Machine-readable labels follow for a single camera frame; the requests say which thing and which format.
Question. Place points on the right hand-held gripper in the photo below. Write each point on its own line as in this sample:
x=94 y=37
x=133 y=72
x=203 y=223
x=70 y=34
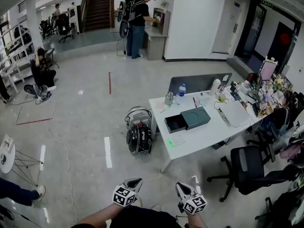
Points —
x=194 y=204

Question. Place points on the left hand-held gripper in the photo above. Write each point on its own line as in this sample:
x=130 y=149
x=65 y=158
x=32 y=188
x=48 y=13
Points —
x=123 y=196

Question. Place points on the white and green paper slip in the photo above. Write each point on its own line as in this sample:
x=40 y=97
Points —
x=175 y=142

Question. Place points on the dark green drawer box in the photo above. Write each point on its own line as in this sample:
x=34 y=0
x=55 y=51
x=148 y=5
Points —
x=190 y=120

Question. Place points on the person's right forearm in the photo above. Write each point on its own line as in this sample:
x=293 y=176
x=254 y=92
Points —
x=198 y=221

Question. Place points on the person's left forearm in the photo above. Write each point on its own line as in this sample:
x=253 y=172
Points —
x=99 y=216

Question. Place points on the person's black shirt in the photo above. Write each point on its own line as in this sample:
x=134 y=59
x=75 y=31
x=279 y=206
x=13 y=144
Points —
x=147 y=218

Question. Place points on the black backpack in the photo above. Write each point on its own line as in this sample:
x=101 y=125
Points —
x=140 y=140

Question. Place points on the black office chair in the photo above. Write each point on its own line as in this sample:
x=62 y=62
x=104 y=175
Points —
x=263 y=141
x=247 y=170
x=282 y=210
x=64 y=25

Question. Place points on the grey white backpack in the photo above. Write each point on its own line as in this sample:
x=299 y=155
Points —
x=140 y=116

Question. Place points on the pink sticky note pad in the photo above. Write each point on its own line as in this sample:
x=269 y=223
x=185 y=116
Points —
x=160 y=105

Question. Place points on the black pen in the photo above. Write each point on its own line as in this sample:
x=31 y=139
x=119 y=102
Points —
x=195 y=102

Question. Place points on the steel thermos flask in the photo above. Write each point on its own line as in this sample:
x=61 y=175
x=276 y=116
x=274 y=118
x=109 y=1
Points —
x=168 y=99

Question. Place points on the green notepad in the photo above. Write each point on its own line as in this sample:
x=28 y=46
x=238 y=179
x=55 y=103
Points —
x=203 y=102

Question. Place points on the white laptop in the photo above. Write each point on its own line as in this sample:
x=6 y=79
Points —
x=234 y=113

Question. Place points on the clear water bottle blue label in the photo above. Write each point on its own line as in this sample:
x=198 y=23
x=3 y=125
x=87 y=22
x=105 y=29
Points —
x=180 y=95

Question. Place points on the yellow cup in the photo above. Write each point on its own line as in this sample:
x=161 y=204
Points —
x=222 y=98

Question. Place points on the dark grey desk divider panel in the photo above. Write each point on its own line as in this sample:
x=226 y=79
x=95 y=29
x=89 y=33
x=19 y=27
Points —
x=197 y=83

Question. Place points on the white paper note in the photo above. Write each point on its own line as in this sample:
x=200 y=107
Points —
x=225 y=78

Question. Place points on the white cat figurine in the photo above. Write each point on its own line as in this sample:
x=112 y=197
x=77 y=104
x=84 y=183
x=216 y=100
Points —
x=244 y=85

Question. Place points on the white round side table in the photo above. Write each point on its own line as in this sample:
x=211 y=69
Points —
x=7 y=155

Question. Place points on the black computer monitor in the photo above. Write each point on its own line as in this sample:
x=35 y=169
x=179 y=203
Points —
x=259 y=84

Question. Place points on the grey cabinet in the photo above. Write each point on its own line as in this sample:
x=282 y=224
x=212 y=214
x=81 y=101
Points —
x=156 y=41

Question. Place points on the pink board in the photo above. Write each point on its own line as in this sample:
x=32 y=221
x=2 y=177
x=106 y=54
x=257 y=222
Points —
x=268 y=70

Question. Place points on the white shelving rack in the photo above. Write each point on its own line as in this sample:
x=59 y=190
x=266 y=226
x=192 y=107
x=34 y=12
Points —
x=17 y=53

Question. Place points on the brown staircase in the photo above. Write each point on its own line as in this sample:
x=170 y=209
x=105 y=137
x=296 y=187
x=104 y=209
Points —
x=97 y=8

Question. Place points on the green exit sign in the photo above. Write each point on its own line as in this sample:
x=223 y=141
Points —
x=267 y=3

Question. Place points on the black door frame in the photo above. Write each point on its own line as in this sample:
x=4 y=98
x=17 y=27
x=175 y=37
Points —
x=244 y=27

